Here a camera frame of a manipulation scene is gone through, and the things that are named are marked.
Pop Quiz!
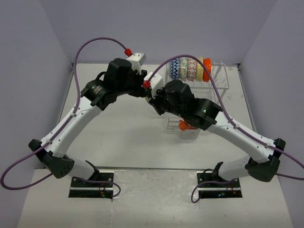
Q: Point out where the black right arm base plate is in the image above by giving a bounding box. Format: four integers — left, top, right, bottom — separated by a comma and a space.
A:
198, 179, 243, 199

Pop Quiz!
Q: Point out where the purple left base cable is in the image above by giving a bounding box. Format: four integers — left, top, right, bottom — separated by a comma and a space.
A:
80, 179, 121, 197

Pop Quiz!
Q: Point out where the red lattice patterned bowl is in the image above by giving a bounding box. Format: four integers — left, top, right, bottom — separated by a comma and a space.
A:
187, 58, 197, 81

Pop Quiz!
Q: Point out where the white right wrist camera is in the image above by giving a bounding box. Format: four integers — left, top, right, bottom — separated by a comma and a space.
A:
142, 72, 164, 99

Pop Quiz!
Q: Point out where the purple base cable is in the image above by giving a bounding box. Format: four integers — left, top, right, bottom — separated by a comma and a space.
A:
191, 180, 228, 204
80, 179, 121, 197

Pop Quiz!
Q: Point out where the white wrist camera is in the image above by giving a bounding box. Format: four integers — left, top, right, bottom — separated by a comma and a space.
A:
126, 53, 146, 73
142, 72, 164, 99

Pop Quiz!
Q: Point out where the yellow patterned bowl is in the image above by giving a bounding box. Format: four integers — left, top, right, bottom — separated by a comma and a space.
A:
195, 61, 204, 81

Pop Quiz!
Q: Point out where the white cutlery holder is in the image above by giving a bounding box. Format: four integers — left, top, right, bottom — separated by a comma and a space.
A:
181, 129, 200, 140

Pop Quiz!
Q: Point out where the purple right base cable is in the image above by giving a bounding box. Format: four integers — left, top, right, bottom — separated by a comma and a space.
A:
191, 180, 228, 204

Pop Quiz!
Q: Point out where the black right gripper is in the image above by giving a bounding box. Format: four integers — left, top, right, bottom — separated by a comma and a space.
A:
147, 85, 186, 118

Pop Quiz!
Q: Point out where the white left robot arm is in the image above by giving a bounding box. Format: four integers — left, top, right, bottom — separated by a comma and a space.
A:
28, 53, 147, 187

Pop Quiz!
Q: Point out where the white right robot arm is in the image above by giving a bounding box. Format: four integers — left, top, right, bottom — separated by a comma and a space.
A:
148, 76, 285, 187

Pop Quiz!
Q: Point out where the white wire dish rack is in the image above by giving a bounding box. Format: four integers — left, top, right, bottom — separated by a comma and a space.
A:
163, 60, 230, 133

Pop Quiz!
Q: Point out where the orange plastic bowl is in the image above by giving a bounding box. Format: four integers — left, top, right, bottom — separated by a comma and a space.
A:
202, 58, 212, 82

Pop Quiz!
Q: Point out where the orange plastic spoon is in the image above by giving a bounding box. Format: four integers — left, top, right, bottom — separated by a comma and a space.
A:
179, 120, 189, 131

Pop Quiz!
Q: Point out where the blue zigzag patterned bowl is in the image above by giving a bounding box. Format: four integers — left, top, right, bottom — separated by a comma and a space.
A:
169, 58, 180, 80

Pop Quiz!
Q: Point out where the green floral patterned bowl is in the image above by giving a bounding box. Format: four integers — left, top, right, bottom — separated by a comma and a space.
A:
179, 57, 188, 81

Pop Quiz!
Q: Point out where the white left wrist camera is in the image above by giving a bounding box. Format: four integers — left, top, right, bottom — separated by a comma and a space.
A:
126, 53, 146, 73

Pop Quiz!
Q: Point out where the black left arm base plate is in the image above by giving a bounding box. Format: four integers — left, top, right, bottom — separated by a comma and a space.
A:
68, 177, 114, 199

